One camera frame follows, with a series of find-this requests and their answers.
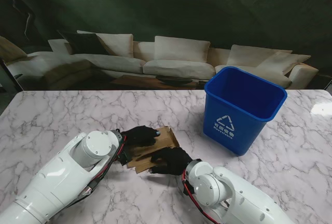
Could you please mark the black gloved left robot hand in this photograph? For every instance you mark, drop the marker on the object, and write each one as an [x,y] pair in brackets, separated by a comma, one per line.
[141,136]

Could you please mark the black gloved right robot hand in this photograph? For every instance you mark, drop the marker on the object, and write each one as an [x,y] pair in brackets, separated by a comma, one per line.
[173,159]

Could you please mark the brown cardboard box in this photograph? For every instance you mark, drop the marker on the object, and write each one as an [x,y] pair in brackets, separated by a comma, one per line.
[167,141]

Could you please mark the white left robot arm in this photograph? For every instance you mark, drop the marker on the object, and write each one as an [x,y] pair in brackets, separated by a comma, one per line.
[57,177]

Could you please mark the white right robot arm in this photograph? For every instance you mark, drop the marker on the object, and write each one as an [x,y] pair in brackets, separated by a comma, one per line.
[233,195]

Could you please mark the blue plastic recycling bin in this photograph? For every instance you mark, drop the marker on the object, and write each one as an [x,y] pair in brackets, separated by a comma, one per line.
[233,110]

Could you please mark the wooden coffee table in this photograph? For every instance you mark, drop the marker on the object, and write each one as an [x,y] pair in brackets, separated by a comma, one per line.
[140,81]

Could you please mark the dark shallow bowl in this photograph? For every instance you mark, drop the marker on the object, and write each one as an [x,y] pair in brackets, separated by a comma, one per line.
[173,79]

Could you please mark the beige sofa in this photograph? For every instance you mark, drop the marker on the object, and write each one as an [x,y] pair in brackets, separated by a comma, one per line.
[176,66]

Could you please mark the dark sofa cushion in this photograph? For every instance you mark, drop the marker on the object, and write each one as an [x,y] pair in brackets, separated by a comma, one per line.
[85,43]

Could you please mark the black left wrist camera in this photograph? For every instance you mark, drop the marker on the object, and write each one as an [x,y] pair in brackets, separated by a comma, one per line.
[125,156]

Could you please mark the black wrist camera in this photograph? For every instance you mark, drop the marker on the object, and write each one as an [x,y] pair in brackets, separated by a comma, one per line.
[187,189]
[125,156]

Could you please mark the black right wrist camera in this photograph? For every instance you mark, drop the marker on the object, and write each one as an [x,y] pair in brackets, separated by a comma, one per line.
[187,189]

